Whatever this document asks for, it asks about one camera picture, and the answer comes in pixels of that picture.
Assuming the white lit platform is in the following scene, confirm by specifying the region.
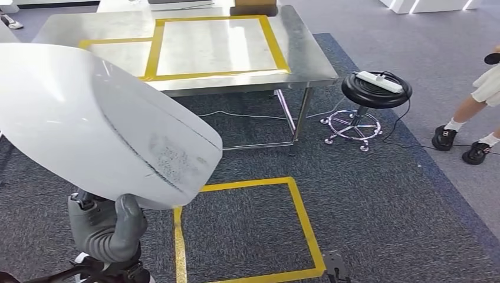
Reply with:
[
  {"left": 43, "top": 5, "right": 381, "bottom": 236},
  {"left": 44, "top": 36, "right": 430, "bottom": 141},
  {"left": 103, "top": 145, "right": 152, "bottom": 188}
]
[{"left": 379, "top": 0, "right": 483, "bottom": 15}]

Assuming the steel workbench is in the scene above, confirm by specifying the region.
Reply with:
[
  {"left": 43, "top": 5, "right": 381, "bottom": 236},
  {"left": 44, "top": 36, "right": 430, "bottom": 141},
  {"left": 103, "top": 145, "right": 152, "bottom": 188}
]
[{"left": 32, "top": 4, "right": 340, "bottom": 157}]

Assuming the white power strip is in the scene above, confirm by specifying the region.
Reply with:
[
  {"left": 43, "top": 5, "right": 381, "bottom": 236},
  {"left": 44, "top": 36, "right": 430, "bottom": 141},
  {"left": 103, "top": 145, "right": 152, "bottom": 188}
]
[{"left": 356, "top": 71, "right": 404, "bottom": 94}]

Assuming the black power cable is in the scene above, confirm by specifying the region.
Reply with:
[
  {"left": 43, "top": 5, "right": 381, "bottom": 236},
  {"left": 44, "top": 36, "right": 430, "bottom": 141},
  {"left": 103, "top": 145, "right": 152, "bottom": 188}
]
[{"left": 380, "top": 72, "right": 500, "bottom": 156}]

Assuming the yellow square floor tape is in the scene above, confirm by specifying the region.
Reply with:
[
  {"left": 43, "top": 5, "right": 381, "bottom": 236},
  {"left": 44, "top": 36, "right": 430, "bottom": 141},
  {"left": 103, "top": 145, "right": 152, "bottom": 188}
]
[{"left": 173, "top": 176, "right": 327, "bottom": 283}]

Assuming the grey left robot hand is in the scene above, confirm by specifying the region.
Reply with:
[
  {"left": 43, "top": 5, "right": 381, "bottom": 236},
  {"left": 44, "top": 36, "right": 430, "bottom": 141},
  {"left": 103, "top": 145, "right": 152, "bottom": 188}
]
[{"left": 68, "top": 192, "right": 149, "bottom": 263}]

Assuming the person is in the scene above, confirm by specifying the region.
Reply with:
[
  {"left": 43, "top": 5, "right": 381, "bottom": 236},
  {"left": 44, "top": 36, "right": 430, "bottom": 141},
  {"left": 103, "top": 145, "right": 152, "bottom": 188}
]
[
  {"left": 0, "top": 14, "right": 24, "bottom": 31},
  {"left": 431, "top": 45, "right": 500, "bottom": 166}
]

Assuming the black round stool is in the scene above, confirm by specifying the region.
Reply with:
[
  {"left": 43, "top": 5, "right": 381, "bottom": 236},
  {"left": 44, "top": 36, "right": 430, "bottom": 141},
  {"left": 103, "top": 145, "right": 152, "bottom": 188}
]
[{"left": 320, "top": 71, "right": 413, "bottom": 152}]

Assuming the yellow tape on workbench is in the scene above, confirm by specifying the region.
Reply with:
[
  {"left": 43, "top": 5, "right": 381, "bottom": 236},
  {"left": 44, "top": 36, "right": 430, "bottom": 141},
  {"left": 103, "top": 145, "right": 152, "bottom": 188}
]
[{"left": 78, "top": 15, "right": 292, "bottom": 83}]

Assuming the white plastic body part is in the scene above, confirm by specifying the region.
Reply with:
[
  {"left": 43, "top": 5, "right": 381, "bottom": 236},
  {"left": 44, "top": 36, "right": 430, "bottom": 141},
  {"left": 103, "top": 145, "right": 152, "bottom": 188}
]
[{"left": 0, "top": 42, "right": 223, "bottom": 210}]

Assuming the white floor cable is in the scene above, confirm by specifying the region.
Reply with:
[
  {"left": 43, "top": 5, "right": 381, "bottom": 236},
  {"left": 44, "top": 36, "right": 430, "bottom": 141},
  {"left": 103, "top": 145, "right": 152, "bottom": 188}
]
[{"left": 197, "top": 97, "right": 347, "bottom": 121}]

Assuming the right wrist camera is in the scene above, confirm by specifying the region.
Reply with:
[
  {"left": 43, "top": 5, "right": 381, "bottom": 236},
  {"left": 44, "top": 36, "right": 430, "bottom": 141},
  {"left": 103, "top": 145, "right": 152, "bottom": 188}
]
[{"left": 322, "top": 249, "right": 353, "bottom": 283}]

